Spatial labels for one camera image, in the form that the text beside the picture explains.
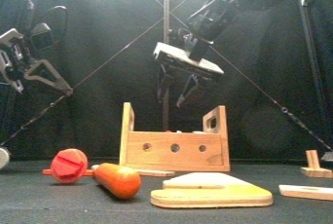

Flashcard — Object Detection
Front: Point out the diagonal metal brace rod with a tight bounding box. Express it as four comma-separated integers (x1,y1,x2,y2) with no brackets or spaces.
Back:
127,0,333,153
0,0,218,146

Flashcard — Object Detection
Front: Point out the wooden toy toolbox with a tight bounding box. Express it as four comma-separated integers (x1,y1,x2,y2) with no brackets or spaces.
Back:
119,101,231,172

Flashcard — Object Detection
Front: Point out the flat wooden plank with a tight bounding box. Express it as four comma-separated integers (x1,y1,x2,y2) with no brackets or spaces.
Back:
129,168,177,177

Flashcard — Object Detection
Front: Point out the red toy screw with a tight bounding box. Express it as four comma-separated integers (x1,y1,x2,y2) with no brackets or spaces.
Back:
42,148,95,184

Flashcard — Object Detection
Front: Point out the wooden toy saw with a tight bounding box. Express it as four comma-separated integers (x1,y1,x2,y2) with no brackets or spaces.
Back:
150,171,274,209

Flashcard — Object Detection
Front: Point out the small wooden t-block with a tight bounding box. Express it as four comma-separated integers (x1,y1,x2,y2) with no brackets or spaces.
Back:
301,149,333,179

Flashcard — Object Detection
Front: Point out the flat wooden strip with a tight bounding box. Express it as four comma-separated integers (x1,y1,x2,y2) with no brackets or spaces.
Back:
278,184,333,202

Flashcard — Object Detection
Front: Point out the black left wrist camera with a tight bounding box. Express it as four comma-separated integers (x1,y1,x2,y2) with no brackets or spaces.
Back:
28,22,56,52

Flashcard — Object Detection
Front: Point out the vertical metal frame pole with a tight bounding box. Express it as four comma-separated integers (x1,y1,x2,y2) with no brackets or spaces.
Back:
162,0,171,131

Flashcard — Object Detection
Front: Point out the metal frame post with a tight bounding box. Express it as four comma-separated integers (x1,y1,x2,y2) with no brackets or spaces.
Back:
296,0,330,138

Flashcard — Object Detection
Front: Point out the orange handled toy screwdriver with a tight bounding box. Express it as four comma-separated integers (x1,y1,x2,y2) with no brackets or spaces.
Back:
91,163,143,201

